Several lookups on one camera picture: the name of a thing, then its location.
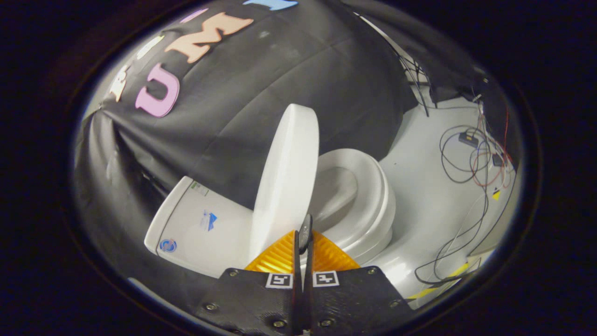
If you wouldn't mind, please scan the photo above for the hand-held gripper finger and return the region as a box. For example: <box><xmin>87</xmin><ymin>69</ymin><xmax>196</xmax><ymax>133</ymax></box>
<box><xmin>305</xmin><ymin>229</ymin><xmax>414</xmax><ymax>336</ymax></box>
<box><xmin>195</xmin><ymin>229</ymin><xmax>303</xmax><ymax>336</ymax></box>

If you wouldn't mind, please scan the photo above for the white toilet lid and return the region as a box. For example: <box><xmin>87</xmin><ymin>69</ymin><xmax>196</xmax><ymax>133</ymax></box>
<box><xmin>249</xmin><ymin>104</ymin><xmax>320</xmax><ymax>262</ymax></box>

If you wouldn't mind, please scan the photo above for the white toilet bowl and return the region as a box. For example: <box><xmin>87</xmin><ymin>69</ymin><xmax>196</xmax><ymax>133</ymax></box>
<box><xmin>308</xmin><ymin>164</ymin><xmax>397</xmax><ymax>280</ymax></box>

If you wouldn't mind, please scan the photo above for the yellow floor tape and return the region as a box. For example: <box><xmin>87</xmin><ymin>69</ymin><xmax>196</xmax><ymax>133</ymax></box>
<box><xmin>407</xmin><ymin>261</ymin><xmax>472</xmax><ymax>300</ymax></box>

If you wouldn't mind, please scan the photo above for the black equipment case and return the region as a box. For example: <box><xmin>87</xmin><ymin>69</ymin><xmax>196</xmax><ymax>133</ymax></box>
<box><xmin>480</xmin><ymin>86</ymin><xmax>521</xmax><ymax>164</ymax></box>

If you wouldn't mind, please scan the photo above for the long black cable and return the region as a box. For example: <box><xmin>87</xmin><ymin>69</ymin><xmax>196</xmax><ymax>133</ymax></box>
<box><xmin>414</xmin><ymin>173</ymin><xmax>517</xmax><ymax>286</ymax></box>

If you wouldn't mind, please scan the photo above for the red cable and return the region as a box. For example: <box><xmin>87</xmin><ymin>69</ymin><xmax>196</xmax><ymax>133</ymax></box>
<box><xmin>470</xmin><ymin>106</ymin><xmax>512</xmax><ymax>188</ymax></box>

